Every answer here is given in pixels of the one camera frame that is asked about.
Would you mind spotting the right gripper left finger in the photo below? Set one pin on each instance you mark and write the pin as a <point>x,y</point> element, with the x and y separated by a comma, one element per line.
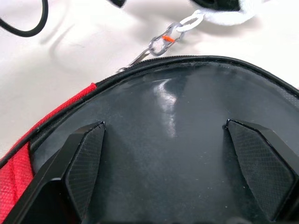
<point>70,182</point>

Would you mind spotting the black and red paddle case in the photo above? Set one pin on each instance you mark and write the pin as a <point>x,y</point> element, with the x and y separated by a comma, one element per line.
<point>14,182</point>

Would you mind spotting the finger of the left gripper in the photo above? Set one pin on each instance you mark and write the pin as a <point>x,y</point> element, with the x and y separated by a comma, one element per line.
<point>119,2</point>
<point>210,3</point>

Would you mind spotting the black rubber table tennis paddle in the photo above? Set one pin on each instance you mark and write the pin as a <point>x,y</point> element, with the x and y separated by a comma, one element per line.
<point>163,151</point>

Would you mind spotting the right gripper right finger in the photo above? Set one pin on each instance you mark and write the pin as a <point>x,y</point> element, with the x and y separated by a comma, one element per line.
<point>264,168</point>

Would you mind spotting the white plush zipper charm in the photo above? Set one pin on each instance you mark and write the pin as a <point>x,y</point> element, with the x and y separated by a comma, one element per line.
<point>224,18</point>

